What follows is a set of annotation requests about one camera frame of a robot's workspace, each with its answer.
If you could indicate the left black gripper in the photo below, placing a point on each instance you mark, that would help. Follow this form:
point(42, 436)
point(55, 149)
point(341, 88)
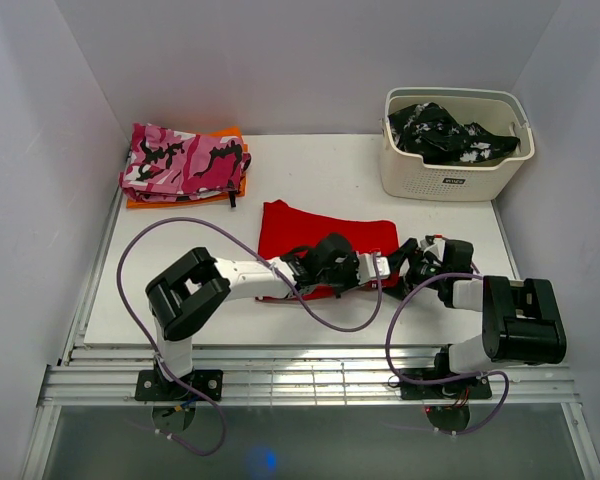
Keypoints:
point(352, 261)

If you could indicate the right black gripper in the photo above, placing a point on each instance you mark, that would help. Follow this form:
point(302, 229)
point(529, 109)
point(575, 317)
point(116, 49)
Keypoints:
point(411, 250)

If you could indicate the red trousers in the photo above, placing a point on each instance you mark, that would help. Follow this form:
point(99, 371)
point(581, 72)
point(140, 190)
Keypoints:
point(284, 228)

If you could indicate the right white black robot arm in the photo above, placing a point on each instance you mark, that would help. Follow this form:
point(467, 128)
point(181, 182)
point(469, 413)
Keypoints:
point(520, 319)

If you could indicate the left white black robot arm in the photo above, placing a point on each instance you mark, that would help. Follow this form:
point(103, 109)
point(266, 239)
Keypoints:
point(186, 295)

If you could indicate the black white floral trousers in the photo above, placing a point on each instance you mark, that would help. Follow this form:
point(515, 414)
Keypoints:
point(428, 130)

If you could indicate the orange folded trousers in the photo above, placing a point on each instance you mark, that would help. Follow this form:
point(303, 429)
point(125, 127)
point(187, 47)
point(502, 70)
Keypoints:
point(180, 204)

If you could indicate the pink camouflage folded trousers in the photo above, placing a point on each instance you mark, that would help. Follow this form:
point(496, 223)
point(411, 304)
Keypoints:
point(185, 160)

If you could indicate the cream perforated plastic basket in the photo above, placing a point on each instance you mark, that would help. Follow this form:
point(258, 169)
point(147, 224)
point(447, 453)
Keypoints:
point(406, 175)

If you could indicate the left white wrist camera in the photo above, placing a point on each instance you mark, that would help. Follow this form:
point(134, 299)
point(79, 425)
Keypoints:
point(373, 268)

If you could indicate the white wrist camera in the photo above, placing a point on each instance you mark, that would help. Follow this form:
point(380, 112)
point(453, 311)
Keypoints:
point(373, 268)
point(433, 244)

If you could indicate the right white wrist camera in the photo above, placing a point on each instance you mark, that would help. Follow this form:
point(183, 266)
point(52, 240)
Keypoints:
point(433, 244)

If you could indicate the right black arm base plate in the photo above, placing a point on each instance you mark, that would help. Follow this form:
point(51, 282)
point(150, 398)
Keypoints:
point(445, 386)

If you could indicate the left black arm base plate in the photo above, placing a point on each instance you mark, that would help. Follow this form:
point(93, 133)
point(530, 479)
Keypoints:
point(153, 386)

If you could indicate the aluminium rail frame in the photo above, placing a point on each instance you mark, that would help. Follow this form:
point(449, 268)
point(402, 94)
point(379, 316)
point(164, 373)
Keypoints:
point(305, 390)

